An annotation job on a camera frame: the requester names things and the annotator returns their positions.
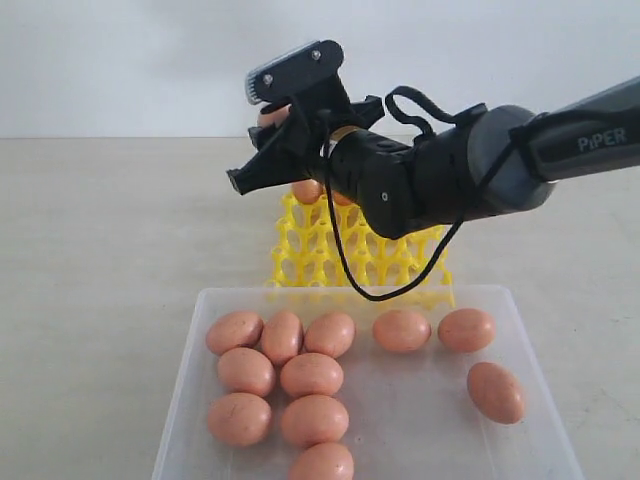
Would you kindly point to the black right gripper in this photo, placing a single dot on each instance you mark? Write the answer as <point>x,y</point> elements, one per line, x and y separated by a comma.
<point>327,137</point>

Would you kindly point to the brown egg tray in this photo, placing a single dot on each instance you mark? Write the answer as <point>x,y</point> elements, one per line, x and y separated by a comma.
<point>340,200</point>
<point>307,192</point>

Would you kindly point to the brown egg bin bottom edge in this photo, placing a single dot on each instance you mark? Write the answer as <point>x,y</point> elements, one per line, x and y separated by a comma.
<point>325,461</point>

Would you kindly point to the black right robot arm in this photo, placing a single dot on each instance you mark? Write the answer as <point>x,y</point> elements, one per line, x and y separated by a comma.
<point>477,164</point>

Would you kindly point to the yellow plastic egg tray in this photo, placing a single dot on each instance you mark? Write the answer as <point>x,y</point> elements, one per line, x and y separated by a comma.
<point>305,255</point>

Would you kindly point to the brown egg large upper left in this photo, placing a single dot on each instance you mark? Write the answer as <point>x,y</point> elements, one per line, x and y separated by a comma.
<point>236,329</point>

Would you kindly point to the brown egg upper middle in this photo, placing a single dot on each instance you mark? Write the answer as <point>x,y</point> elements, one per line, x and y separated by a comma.
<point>282,337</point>

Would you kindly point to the brown egg centre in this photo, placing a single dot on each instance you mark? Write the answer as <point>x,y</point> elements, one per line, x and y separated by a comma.
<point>330,334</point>

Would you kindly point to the brown egg lower right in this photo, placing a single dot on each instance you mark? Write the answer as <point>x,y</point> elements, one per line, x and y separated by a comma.
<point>246,370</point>

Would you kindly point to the brown egg top right corner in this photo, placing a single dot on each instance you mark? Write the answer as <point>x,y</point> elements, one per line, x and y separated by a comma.
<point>311,373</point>

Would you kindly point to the clear plastic bin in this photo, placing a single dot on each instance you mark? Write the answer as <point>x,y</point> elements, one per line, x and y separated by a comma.
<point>410,415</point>

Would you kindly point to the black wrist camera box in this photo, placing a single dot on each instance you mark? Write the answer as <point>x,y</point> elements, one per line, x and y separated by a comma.
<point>293,72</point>

